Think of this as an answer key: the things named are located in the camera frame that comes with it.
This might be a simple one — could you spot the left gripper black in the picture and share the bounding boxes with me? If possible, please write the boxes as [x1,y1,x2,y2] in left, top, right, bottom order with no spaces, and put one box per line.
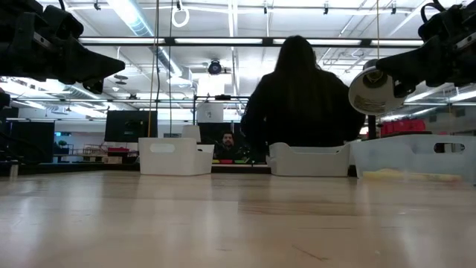
[0,0,126,95]

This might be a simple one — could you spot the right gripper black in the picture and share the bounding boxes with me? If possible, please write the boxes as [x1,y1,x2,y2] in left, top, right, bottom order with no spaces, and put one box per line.
[376,22,476,99]

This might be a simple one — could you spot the clear plastic bin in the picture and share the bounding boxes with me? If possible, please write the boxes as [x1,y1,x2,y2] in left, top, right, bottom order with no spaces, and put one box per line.
[351,133,476,184]

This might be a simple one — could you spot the red storage bins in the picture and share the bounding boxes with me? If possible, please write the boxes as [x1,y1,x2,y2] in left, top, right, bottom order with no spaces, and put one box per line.
[381,118,427,135]

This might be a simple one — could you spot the black monitor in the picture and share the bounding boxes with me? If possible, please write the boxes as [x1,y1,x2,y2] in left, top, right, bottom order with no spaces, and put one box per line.
[105,110,158,144]

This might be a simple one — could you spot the person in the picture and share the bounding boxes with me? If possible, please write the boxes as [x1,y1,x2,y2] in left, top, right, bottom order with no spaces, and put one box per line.
[217,130,242,161]
[239,35,367,153]

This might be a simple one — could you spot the white plastic bin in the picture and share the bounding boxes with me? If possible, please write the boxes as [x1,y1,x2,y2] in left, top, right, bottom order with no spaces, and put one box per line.
[138,125,216,176]

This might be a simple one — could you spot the white box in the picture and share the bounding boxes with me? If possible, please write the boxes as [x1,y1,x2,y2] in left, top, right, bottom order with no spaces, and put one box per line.
[196,103,225,124]

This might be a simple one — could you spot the grey translucent plastic bin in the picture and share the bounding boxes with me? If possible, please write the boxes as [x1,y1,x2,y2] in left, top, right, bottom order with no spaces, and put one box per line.
[266,142,351,178]

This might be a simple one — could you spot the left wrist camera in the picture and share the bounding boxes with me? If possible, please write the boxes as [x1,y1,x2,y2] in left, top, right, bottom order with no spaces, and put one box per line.
[43,4,85,40]

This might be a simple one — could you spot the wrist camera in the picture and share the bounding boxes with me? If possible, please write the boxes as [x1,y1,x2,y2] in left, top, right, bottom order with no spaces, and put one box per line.
[418,3,464,40]
[43,4,85,40]

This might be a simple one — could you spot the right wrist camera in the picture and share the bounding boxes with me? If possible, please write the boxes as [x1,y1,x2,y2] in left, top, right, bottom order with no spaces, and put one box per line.
[418,3,464,40]

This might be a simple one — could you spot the white hanging ring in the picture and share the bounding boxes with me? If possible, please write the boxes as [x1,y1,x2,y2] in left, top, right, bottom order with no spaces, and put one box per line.
[170,5,190,29]

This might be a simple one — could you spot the black dome camera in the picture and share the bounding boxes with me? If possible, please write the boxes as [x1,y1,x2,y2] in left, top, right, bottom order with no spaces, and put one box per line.
[207,59,223,76]

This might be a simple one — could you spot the black stand frame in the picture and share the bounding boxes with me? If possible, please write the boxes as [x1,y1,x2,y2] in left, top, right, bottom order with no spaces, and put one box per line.
[192,95,253,126]

